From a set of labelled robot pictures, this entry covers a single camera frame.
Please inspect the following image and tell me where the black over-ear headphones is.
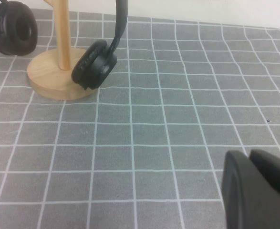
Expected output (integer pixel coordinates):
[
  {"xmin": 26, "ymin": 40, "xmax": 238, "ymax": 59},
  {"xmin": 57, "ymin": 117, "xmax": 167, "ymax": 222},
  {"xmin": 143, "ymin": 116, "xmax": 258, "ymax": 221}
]
[{"xmin": 0, "ymin": 0, "xmax": 129, "ymax": 91}]

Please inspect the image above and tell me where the wooden branched headphone stand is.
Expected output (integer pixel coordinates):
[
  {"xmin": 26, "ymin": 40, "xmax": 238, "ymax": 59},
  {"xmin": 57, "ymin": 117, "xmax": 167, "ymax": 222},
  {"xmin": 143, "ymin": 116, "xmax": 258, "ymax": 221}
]
[{"xmin": 27, "ymin": 0, "xmax": 100, "ymax": 101}]

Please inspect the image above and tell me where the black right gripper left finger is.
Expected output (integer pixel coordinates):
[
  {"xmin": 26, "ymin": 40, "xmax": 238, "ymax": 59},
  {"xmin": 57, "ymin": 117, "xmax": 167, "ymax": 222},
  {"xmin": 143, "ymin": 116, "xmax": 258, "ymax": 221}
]
[{"xmin": 221, "ymin": 150, "xmax": 280, "ymax": 229}]

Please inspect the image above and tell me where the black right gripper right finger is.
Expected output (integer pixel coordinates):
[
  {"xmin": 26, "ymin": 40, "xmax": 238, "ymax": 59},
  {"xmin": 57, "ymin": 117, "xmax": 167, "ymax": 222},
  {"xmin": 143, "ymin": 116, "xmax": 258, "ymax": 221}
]
[{"xmin": 249, "ymin": 149, "xmax": 280, "ymax": 205}]

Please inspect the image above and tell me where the grey white-grid tablecloth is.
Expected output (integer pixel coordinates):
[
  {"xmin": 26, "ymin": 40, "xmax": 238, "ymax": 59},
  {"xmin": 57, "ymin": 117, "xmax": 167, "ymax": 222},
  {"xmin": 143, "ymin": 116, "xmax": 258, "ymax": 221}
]
[{"xmin": 0, "ymin": 6, "xmax": 280, "ymax": 229}]

